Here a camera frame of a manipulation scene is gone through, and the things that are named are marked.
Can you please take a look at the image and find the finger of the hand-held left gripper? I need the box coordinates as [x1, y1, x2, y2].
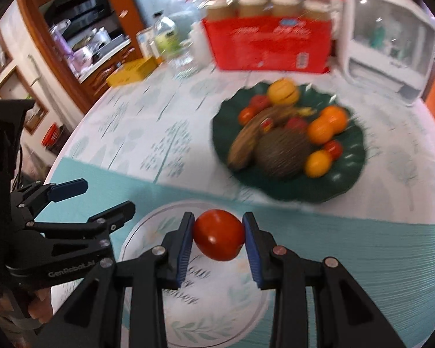
[11, 179, 88, 225]
[25, 200, 136, 248]

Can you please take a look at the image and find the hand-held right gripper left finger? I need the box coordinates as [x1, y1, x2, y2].
[32, 212, 195, 348]

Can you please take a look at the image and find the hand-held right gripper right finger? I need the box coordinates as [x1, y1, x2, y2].
[242, 212, 407, 348]

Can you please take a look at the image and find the white leaf-print plate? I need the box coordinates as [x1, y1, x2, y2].
[121, 200, 276, 341]

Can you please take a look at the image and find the overripe brown banana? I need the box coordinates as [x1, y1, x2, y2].
[226, 106, 318, 171]

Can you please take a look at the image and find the green leaf-shaped plate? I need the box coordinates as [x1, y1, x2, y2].
[212, 81, 366, 204]

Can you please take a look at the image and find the large yellow-orange citrus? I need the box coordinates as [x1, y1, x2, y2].
[267, 79, 300, 106]

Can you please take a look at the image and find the person's left hand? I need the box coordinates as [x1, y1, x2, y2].
[28, 286, 54, 325]

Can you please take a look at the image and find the red basket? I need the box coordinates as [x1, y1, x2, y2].
[41, 123, 64, 147]

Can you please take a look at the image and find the teal placemat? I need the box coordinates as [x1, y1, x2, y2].
[45, 157, 435, 348]

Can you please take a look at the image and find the tree print tablecloth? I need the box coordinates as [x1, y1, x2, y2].
[43, 58, 435, 225]

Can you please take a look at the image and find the brown coconut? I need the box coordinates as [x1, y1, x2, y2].
[254, 126, 312, 179]

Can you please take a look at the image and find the small orange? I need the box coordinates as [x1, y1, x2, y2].
[304, 150, 332, 178]

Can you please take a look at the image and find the wooden kitchen counter cabinet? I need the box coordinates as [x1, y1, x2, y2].
[76, 38, 144, 115]

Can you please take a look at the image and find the yellow box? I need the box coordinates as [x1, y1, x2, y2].
[106, 57, 159, 87]

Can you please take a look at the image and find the white and blue carton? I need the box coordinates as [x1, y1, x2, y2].
[137, 29, 156, 59]

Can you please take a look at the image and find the glass jar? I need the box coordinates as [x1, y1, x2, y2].
[168, 49, 198, 78]

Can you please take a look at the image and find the clear bottle with green label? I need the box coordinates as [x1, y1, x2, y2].
[152, 12, 177, 57]

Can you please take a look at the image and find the white bottle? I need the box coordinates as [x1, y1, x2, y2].
[190, 22, 213, 66]

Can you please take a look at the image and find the red jar gift box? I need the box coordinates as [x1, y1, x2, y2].
[188, 0, 343, 75]

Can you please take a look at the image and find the beige jar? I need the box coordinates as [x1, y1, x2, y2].
[272, 0, 301, 17]
[304, 0, 330, 20]
[205, 0, 236, 20]
[237, 0, 269, 18]

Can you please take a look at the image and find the white countertop appliance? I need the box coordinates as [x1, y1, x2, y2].
[333, 0, 435, 106]

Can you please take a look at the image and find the wooden picture frame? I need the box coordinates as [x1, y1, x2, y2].
[0, 66, 48, 133]

